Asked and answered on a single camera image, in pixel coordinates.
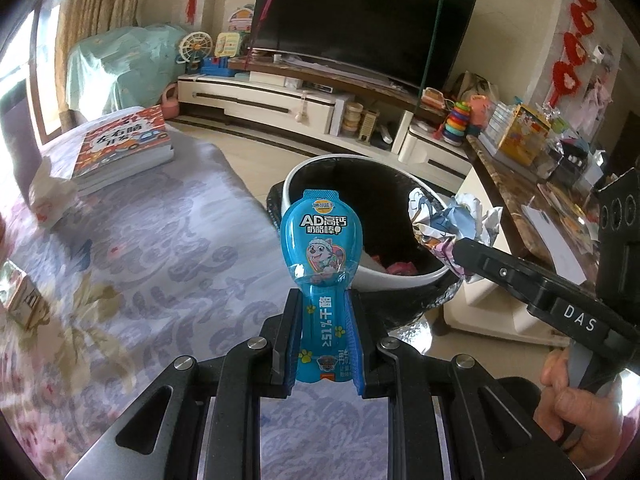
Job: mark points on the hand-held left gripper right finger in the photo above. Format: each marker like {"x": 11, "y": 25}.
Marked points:
{"x": 357, "y": 345}

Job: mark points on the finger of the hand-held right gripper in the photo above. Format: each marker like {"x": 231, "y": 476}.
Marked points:
{"x": 500, "y": 272}

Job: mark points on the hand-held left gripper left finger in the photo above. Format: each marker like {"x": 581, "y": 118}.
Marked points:
{"x": 290, "y": 340}

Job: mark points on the white bin with black bag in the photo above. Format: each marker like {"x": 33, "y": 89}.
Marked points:
{"x": 390, "y": 276}

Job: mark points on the blue cheese stick wrapper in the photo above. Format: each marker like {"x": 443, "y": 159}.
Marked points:
{"x": 320, "y": 240}

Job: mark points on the person's right hand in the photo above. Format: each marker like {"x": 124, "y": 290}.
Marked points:
{"x": 575, "y": 415}

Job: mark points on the marble top side cabinet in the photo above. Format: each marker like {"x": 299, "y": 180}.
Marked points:
{"x": 520, "y": 200}

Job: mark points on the pink wrapper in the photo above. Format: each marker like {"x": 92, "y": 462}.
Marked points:
{"x": 401, "y": 267}

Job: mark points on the yellow cartoon box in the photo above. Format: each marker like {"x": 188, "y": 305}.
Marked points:
{"x": 522, "y": 135}

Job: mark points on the floral tablecloth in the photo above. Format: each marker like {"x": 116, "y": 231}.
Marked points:
{"x": 165, "y": 270}

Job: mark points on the clear plastic box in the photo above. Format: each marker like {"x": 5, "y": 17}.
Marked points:
{"x": 500, "y": 125}

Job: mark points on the rainbow stacking rings toy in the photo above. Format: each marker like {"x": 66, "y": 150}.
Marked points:
{"x": 456, "y": 122}

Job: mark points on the pink toy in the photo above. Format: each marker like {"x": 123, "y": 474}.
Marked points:
{"x": 480, "y": 110}

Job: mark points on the beige bag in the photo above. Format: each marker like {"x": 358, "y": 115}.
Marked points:
{"x": 475, "y": 87}

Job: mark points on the stack of small bowls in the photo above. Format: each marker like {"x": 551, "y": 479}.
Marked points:
{"x": 352, "y": 117}

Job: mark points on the red hanging garland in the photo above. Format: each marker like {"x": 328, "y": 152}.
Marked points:
{"x": 572, "y": 45}

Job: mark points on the green stick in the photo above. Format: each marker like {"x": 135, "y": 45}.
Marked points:
{"x": 429, "y": 50}

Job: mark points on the white and brown television stand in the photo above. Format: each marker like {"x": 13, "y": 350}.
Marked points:
{"x": 310, "y": 105}

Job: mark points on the orange cover picture book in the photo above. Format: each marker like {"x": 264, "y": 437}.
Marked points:
{"x": 120, "y": 145}

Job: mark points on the pink watering can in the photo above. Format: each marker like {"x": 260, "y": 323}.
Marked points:
{"x": 171, "y": 102}

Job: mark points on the green carton box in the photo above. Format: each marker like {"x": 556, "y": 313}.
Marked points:
{"x": 20, "y": 295}

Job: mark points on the blue toy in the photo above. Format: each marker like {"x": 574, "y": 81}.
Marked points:
{"x": 215, "y": 66}

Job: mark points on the black flat television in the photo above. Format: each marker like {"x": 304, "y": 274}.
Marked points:
{"x": 360, "y": 25}

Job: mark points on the yellow toy phone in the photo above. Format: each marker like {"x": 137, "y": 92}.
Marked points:
{"x": 228, "y": 45}

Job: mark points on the small white fan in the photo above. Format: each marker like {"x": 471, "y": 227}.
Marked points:
{"x": 191, "y": 52}

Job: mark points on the teal dust cover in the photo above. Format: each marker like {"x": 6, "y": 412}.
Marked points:
{"x": 125, "y": 65}

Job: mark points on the round colourful toy sign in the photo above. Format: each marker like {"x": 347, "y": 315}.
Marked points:
{"x": 241, "y": 20}

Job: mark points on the pink stick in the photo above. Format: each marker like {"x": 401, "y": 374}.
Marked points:
{"x": 267, "y": 10}

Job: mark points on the beige curtain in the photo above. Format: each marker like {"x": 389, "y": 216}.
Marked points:
{"x": 95, "y": 10}

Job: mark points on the small white camera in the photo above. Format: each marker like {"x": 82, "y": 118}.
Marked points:
{"x": 602, "y": 54}

